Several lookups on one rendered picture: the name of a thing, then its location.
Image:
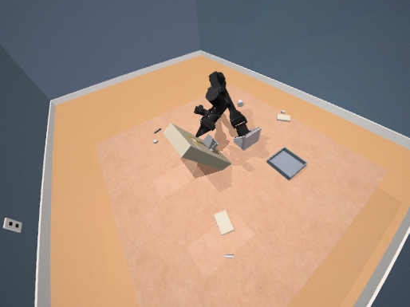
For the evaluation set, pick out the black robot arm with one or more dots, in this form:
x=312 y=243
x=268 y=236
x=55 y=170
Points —
x=219 y=97

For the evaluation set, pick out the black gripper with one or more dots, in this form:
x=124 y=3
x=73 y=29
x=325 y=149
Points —
x=208 y=123

